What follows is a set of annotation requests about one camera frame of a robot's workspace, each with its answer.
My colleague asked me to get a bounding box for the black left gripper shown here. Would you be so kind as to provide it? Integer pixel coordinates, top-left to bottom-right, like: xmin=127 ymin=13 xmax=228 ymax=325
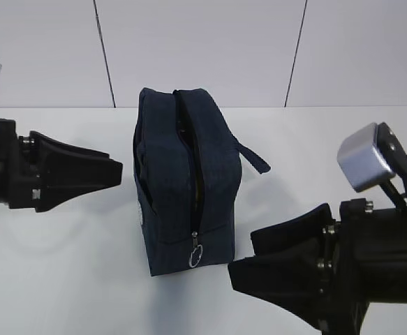
xmin=0 ymin=119 xmax=123 ymax=213

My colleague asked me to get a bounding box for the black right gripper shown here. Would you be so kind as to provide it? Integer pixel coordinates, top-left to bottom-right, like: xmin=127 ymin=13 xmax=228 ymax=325
xmin=228 ymin=198 xmax=407 ymax=334

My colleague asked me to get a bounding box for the dark navy zippered lunch bag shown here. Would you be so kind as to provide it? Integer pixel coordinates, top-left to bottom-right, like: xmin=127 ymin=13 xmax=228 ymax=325
xmin=133 ymin=88 xmax=271 ymax=276

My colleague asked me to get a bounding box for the yellow lemon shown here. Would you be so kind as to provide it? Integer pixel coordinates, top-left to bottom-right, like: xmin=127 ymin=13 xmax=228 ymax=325
xmin=195 ymin=168 xmax=202 ymax=203

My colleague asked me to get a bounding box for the silver wrist camera on right gripper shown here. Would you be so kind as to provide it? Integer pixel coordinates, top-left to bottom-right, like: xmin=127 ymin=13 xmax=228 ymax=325
xmin=336 ymin=122 xmax=407 ymax=211

